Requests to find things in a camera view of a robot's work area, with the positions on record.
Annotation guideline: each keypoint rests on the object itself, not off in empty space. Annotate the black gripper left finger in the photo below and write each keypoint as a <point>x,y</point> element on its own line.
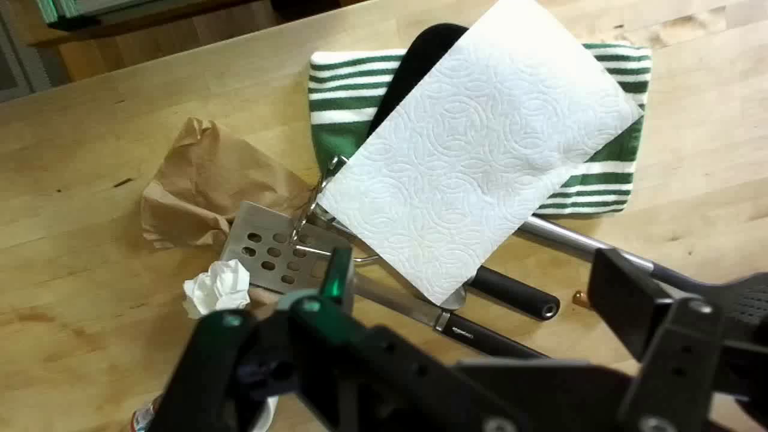
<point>320,351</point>

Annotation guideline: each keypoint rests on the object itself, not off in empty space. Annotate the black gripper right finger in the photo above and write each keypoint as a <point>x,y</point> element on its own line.
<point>674,360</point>

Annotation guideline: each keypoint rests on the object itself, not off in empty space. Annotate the white paper towel sheet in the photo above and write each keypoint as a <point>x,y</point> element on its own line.
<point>480,144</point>

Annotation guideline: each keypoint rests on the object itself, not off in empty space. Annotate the green white striped towel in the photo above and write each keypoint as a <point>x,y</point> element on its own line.
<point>345,88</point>

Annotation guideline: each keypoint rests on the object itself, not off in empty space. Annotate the small brown cylinder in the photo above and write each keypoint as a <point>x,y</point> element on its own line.
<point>580,298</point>

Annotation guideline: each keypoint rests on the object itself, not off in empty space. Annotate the crumpled white tissue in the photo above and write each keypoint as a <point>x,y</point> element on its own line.
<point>218,288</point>

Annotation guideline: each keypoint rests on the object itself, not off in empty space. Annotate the clear plastic package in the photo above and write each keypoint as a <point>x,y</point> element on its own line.
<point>146,415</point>

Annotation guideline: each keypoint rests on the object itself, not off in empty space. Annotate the crumpled brown paper bag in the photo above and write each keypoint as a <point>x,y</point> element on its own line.
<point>207,183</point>

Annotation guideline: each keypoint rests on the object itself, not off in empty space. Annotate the black cloth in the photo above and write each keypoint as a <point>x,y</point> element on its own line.
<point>417,64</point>

